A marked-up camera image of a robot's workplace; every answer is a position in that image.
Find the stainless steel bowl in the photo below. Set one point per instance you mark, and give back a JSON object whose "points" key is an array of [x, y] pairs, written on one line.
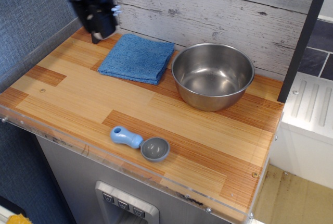
{"points": [[212, 77]]}

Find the silver dispenser button panel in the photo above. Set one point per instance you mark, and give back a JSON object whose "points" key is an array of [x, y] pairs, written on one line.
{"points": [[120, 207]]}

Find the grey toy kitchen cabinet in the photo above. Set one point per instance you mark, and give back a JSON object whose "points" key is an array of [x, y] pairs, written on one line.
{"points": [[77, 175]]}

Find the orange yellow object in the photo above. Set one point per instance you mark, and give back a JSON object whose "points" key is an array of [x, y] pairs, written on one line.
{"points": [[18, 219]]}

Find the plush sushi roll toy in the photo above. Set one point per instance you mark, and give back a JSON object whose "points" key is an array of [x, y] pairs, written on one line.
{"points": [[102, 35]]}

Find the dark right vertical post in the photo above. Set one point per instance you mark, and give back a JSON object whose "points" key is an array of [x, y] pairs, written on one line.
{"points": [[308, 27]]}

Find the blue grey toy scoop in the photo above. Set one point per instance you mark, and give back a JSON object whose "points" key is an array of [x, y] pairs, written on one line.
{"points": [[153, 149]]}

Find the blue folded cloth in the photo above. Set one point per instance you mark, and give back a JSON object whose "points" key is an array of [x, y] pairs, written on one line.
{"points": [[137, 59]]}

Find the white ridged side cabinet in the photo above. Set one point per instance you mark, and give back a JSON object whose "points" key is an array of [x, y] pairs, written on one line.
{"points": [[303, 143]]}

